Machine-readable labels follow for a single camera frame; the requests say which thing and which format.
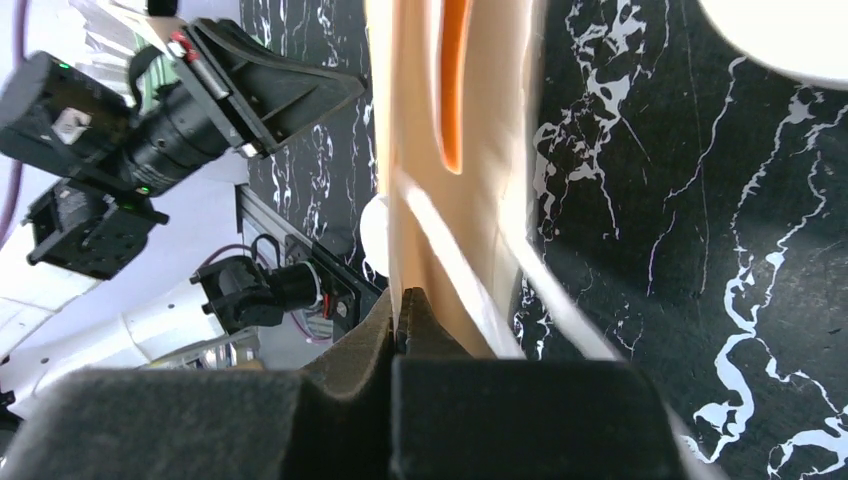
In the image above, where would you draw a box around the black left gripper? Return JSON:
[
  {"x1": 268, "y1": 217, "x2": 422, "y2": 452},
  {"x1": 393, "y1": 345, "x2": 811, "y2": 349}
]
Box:
[{"x1": 1, "y1": 18, "x2": 365, "y2": 196}]

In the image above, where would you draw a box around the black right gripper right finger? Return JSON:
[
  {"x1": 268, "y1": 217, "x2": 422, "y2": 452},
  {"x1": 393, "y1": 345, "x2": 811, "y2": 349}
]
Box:
[{"x1": 390, "y1": 288, "x2": 685, "y2": 479}]

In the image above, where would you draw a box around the white plastic cup lid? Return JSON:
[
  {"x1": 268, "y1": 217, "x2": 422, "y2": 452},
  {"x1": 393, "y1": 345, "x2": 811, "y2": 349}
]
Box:
[{"x1": 698, "y1": 0, "x2": 847, "y2": 91}]

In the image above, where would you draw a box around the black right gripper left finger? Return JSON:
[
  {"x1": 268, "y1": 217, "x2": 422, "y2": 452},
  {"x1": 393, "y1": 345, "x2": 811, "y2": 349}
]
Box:
[{"x1": 1, "y1": 294, "x2": 394, "y2": 479}]

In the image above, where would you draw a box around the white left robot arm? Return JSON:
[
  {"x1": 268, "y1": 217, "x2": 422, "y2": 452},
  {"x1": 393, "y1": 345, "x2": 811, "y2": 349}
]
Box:
[{"x1": 1, "y1": 19, "x2": 365, "y2": 417}]

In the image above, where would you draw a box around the brown paper takeout bag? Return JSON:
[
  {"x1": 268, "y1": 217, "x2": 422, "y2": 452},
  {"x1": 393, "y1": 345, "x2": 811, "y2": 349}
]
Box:
[{"x1": 365, "y1": 1, "x2": 619, "y2": 361}]

